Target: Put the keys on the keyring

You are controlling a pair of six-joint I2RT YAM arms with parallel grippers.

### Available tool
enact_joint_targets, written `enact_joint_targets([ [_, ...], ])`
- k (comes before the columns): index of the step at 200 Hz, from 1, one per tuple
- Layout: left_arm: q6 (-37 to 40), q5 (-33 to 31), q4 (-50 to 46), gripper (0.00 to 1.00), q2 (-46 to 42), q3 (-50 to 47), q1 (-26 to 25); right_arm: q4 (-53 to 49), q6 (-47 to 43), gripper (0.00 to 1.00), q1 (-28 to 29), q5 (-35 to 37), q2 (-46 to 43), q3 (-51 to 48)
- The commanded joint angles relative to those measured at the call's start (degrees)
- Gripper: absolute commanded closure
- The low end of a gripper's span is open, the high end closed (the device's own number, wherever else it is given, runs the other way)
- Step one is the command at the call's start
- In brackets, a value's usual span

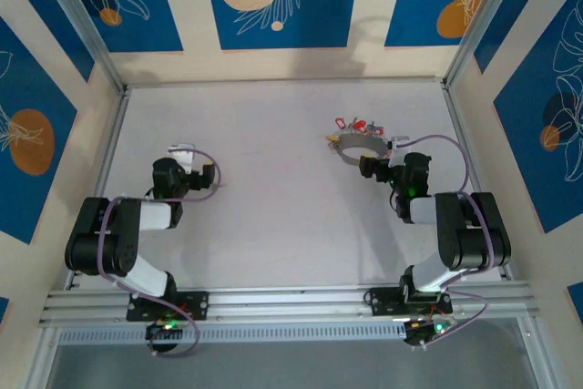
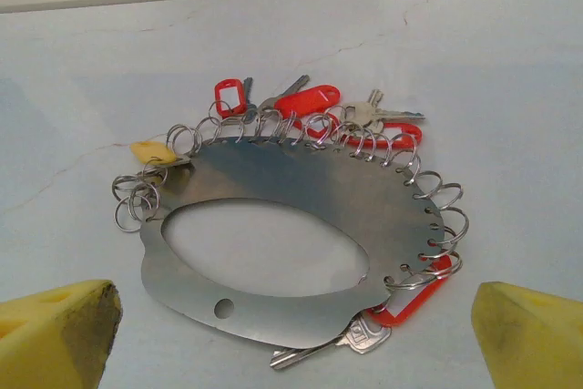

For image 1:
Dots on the large grey metal keyring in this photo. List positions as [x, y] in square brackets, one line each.
[360, 139]

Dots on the blue key tag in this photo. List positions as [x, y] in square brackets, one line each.
[373, 127]

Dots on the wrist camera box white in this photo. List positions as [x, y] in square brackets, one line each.
[395, 152]
[184, 156]

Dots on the aluminium mounting rail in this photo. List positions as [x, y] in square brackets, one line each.
[291, 302]

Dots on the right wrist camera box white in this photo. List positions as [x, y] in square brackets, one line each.
[395, 152]

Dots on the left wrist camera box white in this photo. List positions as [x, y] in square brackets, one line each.
[184, 156]

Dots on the aluminium frame post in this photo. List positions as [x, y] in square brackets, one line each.
[82, 15]
[480, 15]

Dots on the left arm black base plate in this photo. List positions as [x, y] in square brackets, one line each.
[198, 304]

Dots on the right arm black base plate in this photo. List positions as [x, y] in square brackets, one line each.
[382, 302]

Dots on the yellow key tag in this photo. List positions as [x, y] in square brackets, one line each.
[332, 137]

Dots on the aluminium table side rail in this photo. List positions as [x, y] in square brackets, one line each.
[101, 179]
[477, 179]

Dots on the red key tag white label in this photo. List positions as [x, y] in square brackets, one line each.
[340, 123]

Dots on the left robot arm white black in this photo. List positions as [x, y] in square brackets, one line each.
[152, 216]

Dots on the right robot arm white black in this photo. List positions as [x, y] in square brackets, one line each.
[423, 210]

